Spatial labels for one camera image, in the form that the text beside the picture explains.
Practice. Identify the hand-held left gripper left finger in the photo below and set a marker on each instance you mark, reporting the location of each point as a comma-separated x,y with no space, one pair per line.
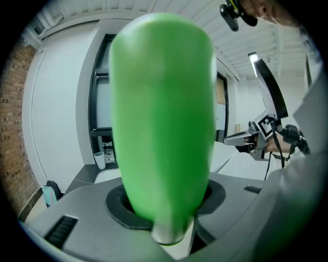
89,217

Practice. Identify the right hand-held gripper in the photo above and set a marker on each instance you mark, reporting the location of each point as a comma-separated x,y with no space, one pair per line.
264,128

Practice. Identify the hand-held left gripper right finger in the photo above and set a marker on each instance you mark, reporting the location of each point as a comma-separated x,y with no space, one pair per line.
243,217

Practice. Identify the green detergent bottle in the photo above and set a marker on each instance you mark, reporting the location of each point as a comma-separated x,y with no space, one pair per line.
161,122

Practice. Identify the person's right forearm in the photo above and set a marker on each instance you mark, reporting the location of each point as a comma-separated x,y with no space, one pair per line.
271,145

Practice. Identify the brown cardboard sheet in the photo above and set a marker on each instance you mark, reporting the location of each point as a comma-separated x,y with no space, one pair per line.
237,128

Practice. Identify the white rectangular bathtub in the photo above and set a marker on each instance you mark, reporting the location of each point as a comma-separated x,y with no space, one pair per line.
238,161

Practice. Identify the white sink basin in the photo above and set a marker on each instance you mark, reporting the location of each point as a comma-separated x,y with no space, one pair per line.
107,175

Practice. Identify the tall white cup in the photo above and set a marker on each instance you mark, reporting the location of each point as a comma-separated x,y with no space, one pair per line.
100,160

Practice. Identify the person's white shirt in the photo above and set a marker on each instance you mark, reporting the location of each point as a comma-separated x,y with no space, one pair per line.
307,122

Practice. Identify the ceiling light strip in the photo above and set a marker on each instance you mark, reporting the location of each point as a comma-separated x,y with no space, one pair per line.
252,62

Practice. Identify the person's face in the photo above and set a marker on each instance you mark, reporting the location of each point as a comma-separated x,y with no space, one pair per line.
266,10

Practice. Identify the black glass door frame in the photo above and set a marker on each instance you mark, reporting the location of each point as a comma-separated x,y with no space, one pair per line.
225,107

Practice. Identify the brown wall board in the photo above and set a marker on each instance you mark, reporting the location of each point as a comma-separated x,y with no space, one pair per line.
220,90

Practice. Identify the black metal mirror shelf frame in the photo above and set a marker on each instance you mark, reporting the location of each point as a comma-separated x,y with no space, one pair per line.
100,102

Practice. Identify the black head-mounted camera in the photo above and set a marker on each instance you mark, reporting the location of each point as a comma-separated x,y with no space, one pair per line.
235,12

